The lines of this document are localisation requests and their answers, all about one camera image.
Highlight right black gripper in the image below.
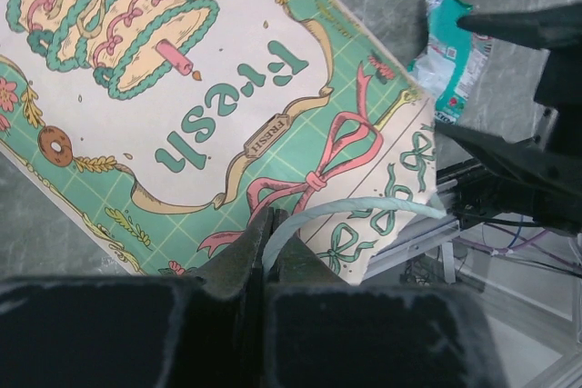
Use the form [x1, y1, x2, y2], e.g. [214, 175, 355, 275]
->
[436, 3, 581, 235]

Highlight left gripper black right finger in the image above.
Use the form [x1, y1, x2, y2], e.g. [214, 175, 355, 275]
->
[261, 213, 507, 387]

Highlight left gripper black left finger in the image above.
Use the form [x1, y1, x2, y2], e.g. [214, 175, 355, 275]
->
[1, 209, 275, 387]

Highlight teal white snack packet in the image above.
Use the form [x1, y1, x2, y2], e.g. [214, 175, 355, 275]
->
[408, 0, 493, 124]

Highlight green paper bag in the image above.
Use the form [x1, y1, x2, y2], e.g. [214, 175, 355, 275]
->
[1, 0, 437, 284]

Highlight loose cables under table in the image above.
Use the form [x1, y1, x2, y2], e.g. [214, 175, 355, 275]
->
[399, 214, 582, 289]

